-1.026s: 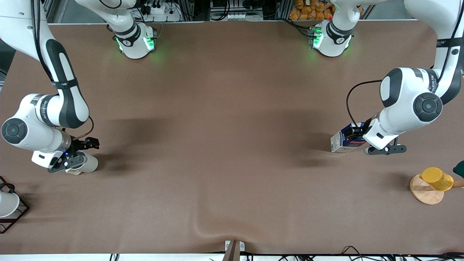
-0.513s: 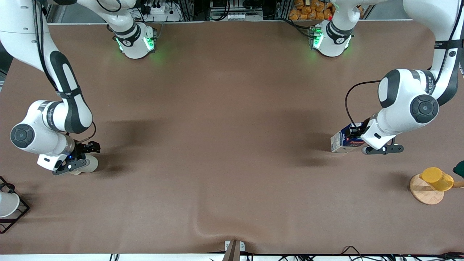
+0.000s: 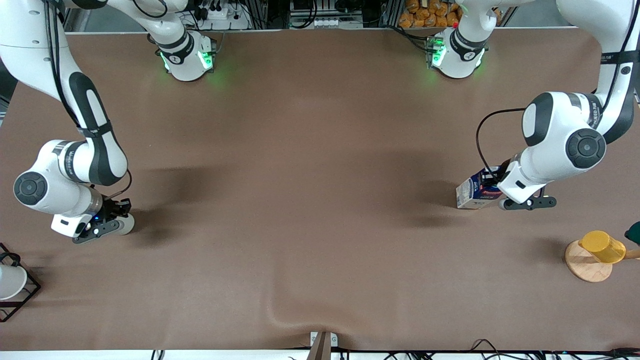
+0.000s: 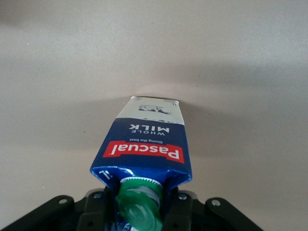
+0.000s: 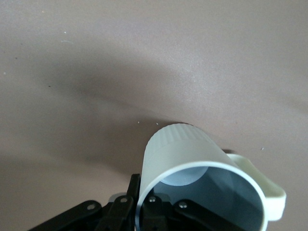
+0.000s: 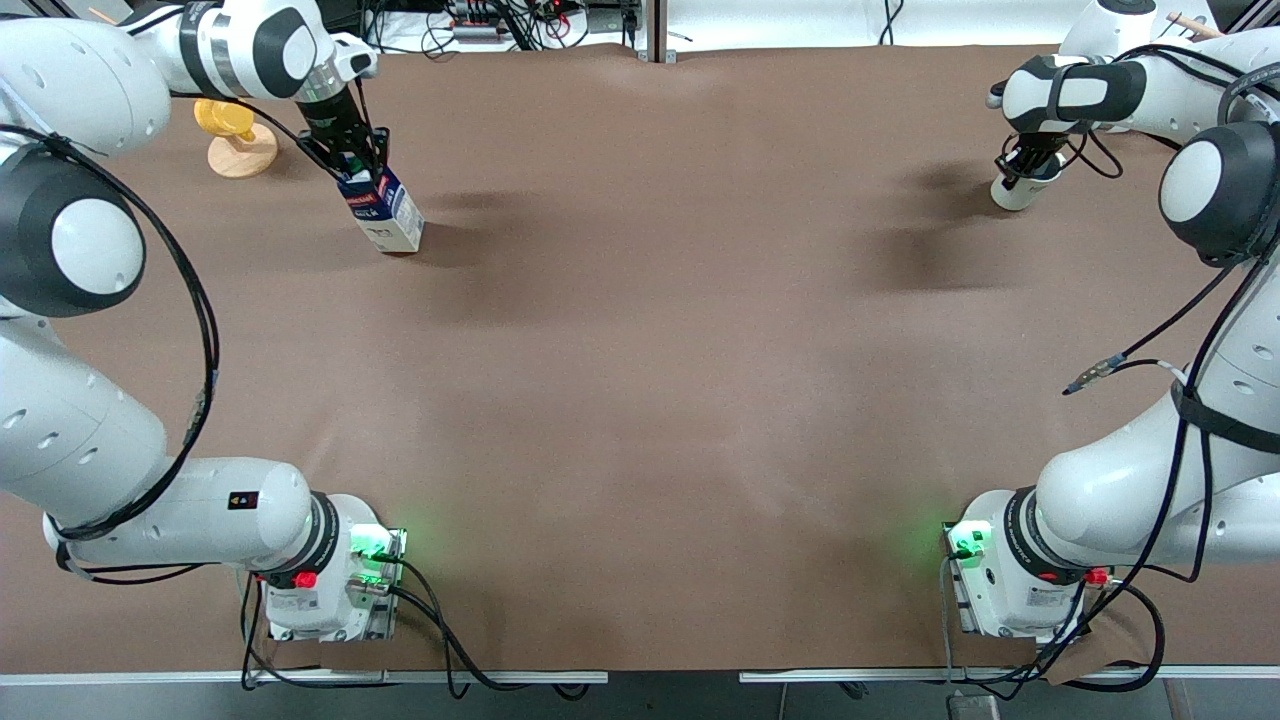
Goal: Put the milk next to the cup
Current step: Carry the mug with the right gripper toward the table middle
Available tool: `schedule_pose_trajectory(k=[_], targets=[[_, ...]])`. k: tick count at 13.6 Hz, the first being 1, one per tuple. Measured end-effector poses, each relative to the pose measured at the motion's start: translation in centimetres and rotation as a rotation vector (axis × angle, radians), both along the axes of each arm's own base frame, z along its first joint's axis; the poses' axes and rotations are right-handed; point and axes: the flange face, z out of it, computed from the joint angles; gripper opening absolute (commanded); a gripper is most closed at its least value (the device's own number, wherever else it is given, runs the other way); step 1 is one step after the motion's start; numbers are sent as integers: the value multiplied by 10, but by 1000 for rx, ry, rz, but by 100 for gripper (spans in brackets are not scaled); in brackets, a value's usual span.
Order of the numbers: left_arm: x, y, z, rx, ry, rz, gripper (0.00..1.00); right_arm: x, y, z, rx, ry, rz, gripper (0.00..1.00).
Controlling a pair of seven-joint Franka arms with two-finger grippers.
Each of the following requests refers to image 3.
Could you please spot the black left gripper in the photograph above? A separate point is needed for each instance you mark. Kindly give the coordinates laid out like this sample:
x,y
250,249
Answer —
x,y
503,170

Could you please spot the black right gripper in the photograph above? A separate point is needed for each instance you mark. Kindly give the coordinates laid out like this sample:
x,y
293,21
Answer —
x,y
111,208

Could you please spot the blue white milk carton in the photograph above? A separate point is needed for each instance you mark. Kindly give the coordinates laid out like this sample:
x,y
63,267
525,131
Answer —
x,y
472,192

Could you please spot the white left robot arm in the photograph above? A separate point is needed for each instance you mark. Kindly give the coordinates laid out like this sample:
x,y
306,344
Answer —
x,y
555,125

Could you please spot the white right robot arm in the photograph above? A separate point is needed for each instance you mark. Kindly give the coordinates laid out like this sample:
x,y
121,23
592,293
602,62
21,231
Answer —
x,y
55,180

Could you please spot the yellow plastic cup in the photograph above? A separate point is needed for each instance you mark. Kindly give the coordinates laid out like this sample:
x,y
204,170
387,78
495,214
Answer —
x,y
602,247

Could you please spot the wooden cup stand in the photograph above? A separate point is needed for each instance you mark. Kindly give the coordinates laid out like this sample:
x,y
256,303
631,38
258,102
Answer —
x,y
585,267

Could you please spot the white cup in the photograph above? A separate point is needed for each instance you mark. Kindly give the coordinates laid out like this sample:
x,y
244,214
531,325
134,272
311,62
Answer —
x,y
10,282

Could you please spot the teal plastic cup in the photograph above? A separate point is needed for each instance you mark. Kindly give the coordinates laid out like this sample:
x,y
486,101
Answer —
x,y
635,234

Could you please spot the bag of orange bread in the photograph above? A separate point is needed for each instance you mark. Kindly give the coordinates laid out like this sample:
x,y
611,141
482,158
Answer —
x,y
420,15

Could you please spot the brown table cover mat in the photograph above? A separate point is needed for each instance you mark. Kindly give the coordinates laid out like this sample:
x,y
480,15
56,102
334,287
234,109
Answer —
x,y
300,225

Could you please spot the white power strip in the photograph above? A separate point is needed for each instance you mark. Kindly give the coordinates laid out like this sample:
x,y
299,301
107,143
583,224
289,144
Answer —
x,y
225,17

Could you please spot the white socket box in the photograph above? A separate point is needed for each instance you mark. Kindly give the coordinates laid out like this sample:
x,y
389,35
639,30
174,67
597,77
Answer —
x,y
335,22

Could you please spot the white mount bracket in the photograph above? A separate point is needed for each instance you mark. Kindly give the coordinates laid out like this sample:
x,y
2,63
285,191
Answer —
x,y
313,340

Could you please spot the brown mount pole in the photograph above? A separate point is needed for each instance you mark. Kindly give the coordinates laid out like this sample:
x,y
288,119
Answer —
x,y
321,350

